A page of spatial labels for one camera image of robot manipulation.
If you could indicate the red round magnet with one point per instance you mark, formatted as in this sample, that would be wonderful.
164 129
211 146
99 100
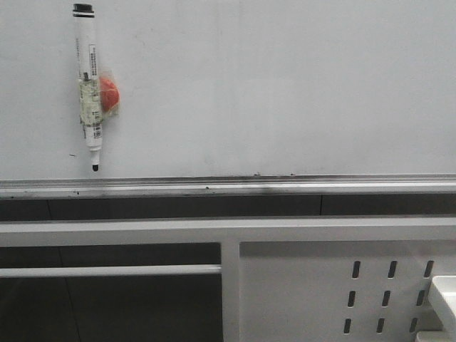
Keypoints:
109 94

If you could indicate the white storage tray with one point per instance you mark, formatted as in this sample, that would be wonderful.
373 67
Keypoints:
442 299
433 336

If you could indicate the white whiteboard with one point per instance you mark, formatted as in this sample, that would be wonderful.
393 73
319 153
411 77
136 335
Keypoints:
233 97

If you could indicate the white lower storage tray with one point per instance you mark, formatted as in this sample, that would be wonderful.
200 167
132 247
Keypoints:
433 336

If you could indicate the white upper storage tray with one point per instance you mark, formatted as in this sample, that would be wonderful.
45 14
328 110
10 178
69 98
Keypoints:
442 299

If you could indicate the white whiteboard marker with tape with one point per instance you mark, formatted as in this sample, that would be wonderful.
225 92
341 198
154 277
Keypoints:
91 116

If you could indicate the white metal stand frame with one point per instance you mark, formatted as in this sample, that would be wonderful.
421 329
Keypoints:
319 279

